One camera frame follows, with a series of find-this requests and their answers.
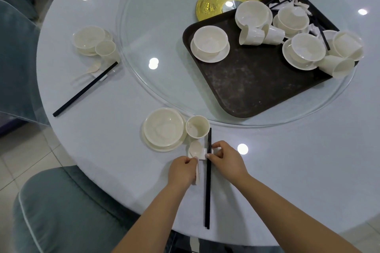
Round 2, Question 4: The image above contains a person's right hand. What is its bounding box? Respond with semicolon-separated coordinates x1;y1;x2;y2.
205;140;250;184

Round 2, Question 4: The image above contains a person's left hand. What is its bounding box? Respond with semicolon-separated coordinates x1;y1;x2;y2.
167;155;200;189

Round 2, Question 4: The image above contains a black tray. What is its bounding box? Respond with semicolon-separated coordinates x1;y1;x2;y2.
182;0;359;119

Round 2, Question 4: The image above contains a bunch of black chopsticks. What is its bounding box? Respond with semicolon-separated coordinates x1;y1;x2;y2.
265;0;331;51

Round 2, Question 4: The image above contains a person's right forearm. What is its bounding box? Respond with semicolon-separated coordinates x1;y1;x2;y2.
236;174;363;253

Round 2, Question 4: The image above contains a person's left forearm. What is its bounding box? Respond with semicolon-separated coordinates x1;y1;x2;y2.
112;183;190;253

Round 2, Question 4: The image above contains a white round table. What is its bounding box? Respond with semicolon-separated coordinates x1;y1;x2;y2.
35;0;380;247

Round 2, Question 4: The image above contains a glass lazy susan turntable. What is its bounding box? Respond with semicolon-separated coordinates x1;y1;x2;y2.
116;0;357;128

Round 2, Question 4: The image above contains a gold turntable base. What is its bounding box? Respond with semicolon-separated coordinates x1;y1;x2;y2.
195;0;268;22

